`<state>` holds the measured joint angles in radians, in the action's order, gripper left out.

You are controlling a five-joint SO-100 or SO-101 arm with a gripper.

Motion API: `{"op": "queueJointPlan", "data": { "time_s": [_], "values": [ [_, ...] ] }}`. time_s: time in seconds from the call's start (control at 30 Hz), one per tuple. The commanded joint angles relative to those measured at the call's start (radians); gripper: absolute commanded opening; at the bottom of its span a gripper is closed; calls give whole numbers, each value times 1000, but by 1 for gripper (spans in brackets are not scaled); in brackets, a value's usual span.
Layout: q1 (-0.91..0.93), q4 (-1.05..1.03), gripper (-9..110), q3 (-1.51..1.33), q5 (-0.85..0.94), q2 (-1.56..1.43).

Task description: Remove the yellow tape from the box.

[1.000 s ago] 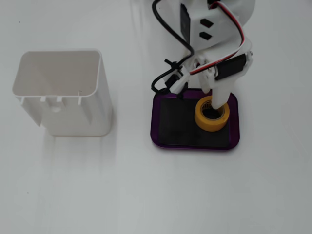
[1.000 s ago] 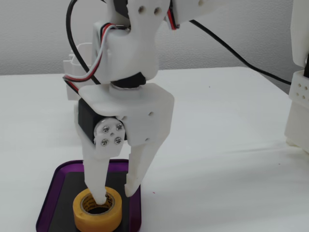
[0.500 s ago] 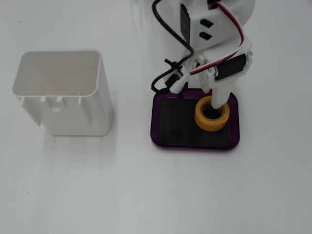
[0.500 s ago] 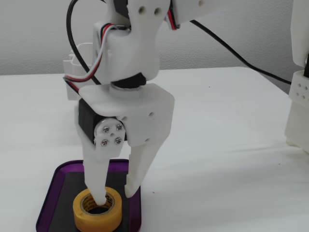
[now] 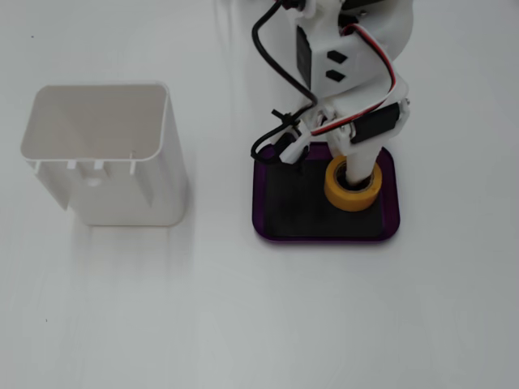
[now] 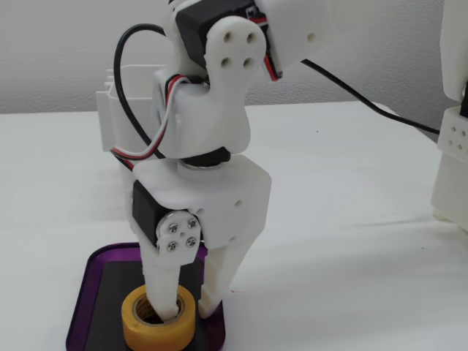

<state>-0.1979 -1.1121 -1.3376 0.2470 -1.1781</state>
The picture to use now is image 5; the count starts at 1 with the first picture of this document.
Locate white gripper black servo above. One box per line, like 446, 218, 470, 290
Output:
307, 72, 411, 188

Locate yellow masking tape roll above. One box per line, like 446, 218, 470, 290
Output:
323, 156, 384, 214

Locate black tray mat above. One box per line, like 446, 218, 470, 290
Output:
263, 157, 386, 239

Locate purple metal tray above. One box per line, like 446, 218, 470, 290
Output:
251, 141, 401, 246

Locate white plastic bin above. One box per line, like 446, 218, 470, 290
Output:
19, 83, 188, 227

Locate red white black servo wire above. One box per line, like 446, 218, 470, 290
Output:
311, 23, 407, 137

